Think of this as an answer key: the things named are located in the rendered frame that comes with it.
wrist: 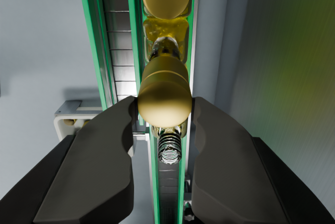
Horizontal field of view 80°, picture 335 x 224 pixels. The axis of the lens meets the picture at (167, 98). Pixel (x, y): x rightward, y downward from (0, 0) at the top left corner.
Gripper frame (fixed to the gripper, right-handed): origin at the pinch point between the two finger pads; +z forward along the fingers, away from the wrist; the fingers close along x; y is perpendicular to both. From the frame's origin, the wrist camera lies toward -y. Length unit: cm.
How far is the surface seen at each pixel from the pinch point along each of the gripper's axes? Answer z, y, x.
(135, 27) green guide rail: 24.3, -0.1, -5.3
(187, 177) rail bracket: 32, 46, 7
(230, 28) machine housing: 39.8, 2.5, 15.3
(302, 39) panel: 7.2, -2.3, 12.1
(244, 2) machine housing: 32.6, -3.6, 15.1
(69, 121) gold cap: 41, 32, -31
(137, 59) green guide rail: 24.3, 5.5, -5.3
